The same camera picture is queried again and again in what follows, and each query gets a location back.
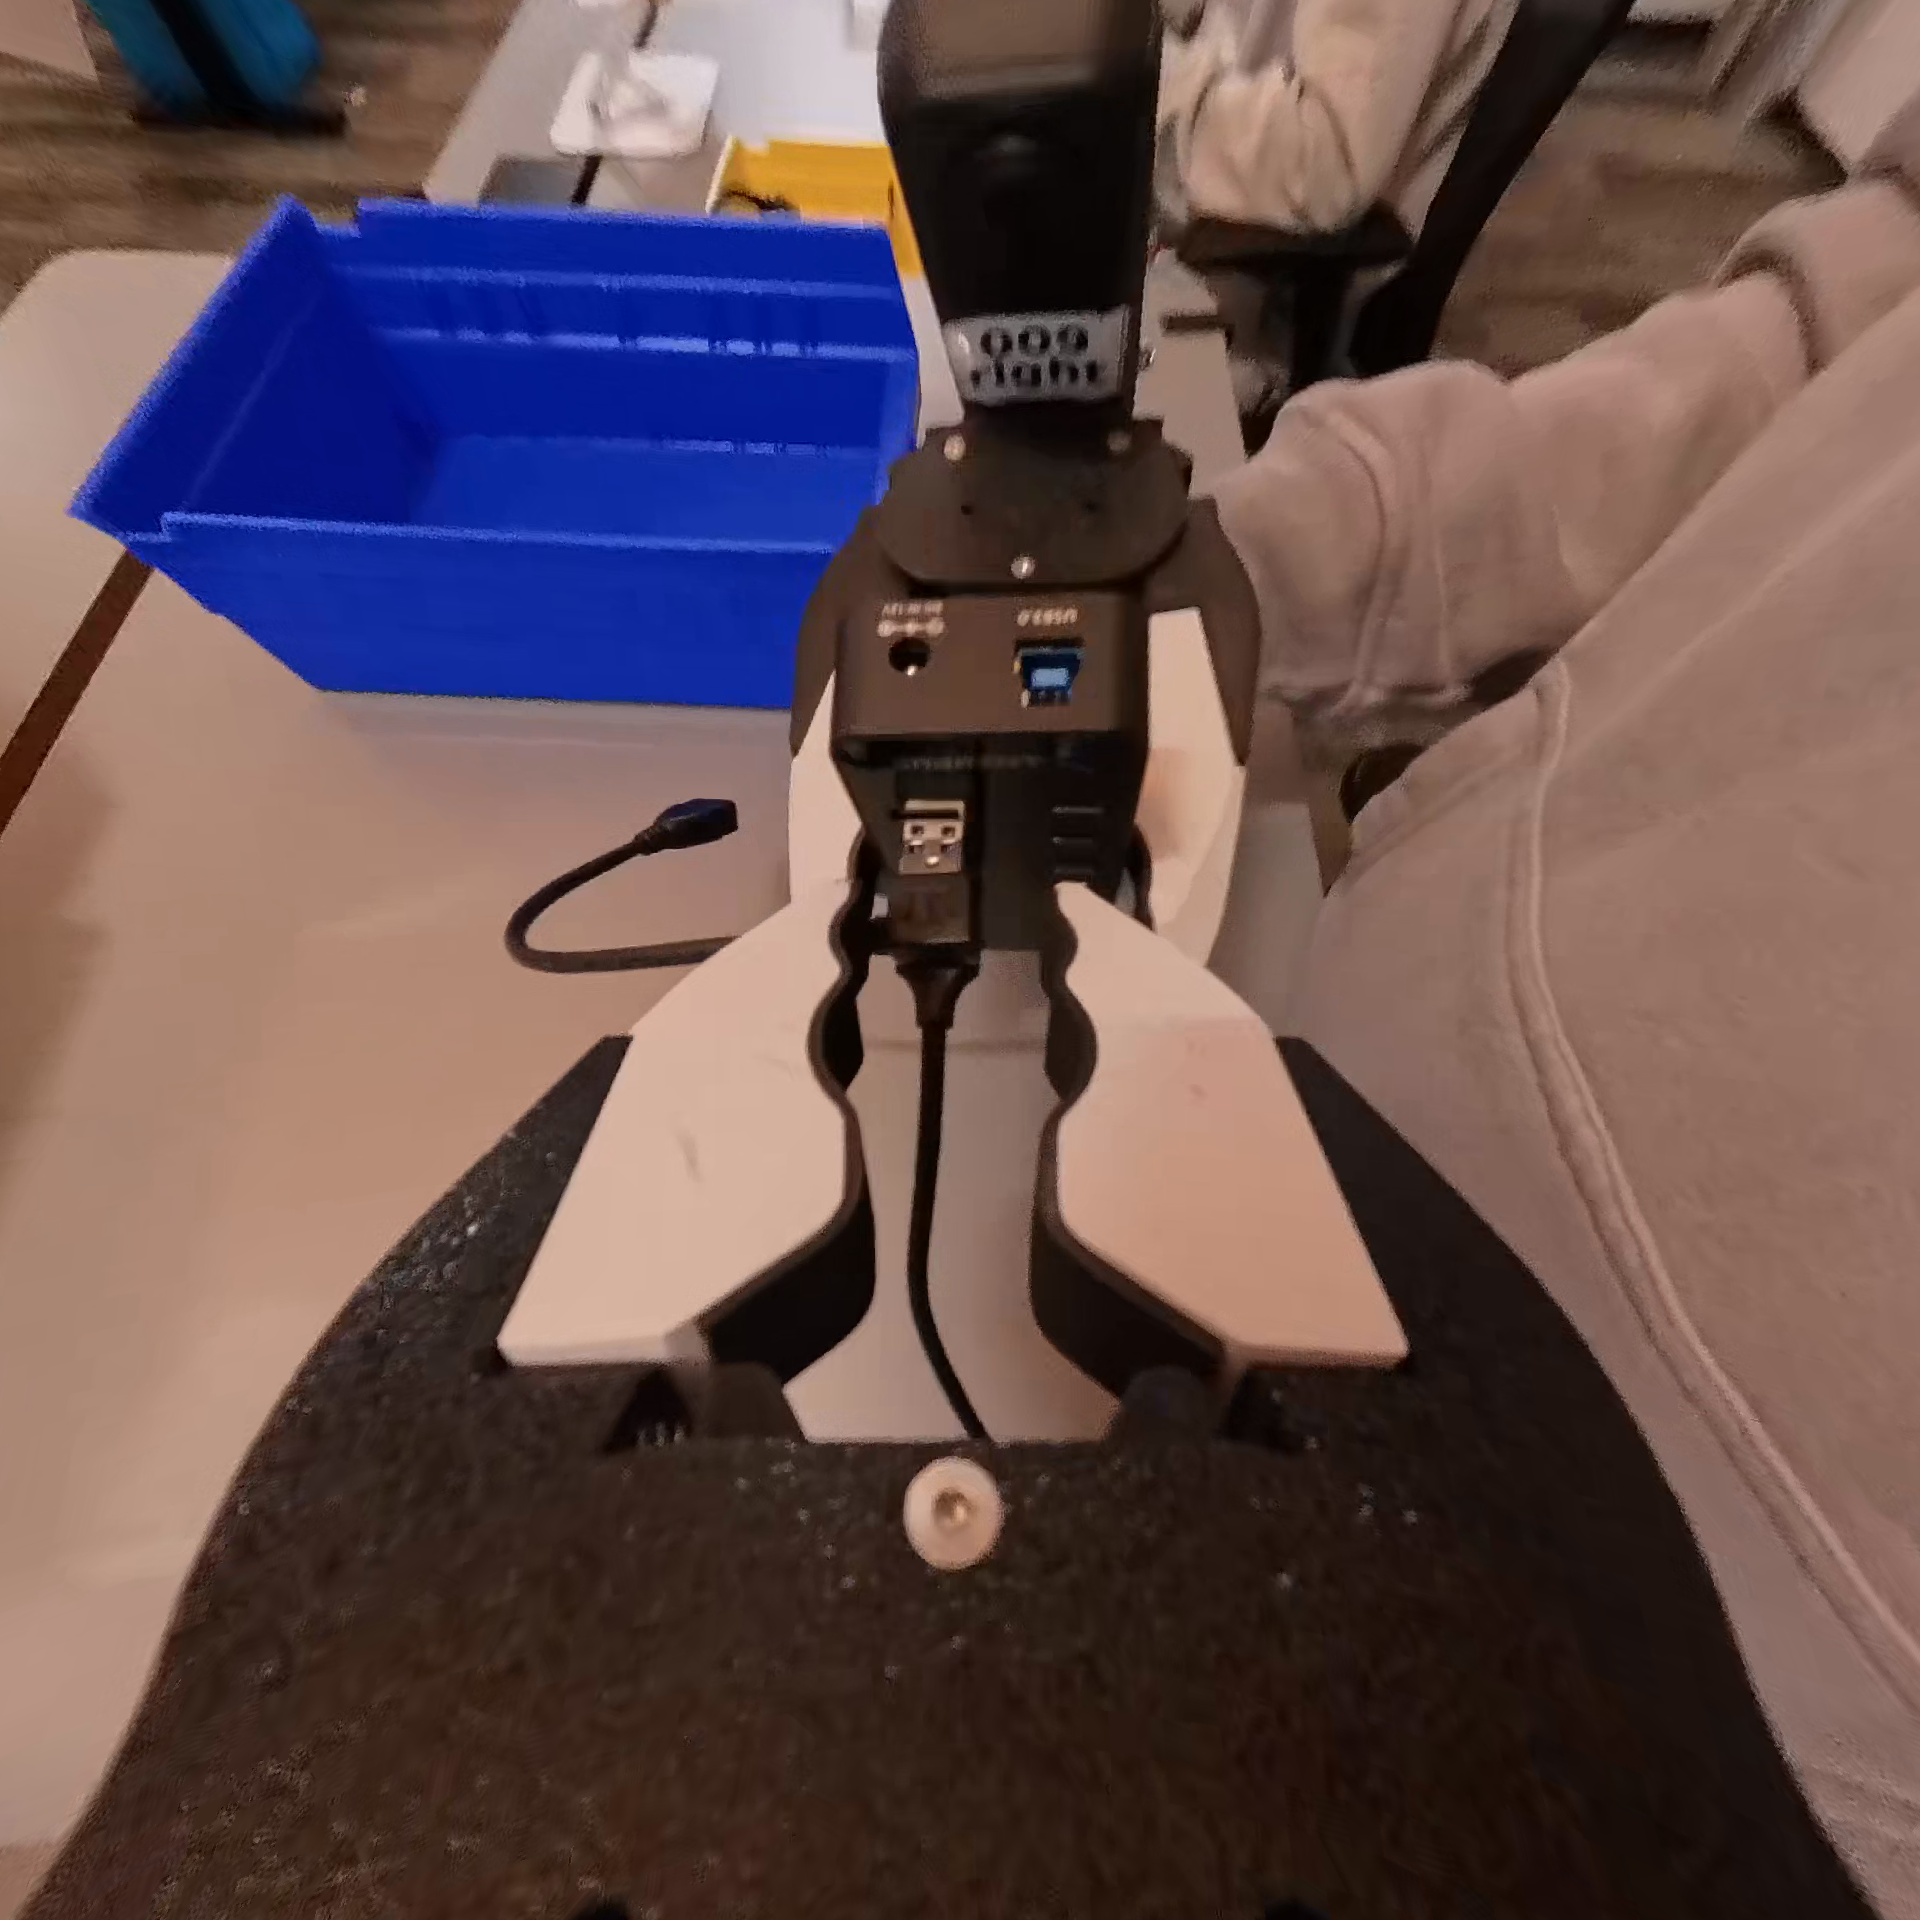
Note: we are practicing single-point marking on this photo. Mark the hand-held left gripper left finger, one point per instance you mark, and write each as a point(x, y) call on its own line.
point(675, 1184)

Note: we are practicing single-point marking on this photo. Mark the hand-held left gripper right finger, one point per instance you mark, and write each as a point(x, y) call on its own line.
point(1215, 1184)

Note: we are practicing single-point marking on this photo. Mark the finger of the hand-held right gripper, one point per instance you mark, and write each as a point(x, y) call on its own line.
point(815, 825)
point(1200, 810)

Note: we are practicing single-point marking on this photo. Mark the black usb hub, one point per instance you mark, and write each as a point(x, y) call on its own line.
point(975, 676)

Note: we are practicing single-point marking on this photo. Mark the person's right forearm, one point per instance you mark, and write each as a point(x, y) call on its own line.
point(1501, 494)

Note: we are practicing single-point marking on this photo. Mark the yellow box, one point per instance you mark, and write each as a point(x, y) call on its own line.
point(809, 172)

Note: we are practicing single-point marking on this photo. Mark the pale grey garment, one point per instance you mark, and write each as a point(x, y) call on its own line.
point(1320, 106)

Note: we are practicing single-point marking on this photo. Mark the blue plastic bin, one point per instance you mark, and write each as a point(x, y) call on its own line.
point(451, 600)

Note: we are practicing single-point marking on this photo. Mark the black chair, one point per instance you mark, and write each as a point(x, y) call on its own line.
point(1501, 149)

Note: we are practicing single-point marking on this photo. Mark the grey flat device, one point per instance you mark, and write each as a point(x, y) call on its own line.
point(533, 182)

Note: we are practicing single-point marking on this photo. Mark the person in beige hoodie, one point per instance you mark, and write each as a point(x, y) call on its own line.
point(1725, 1050)

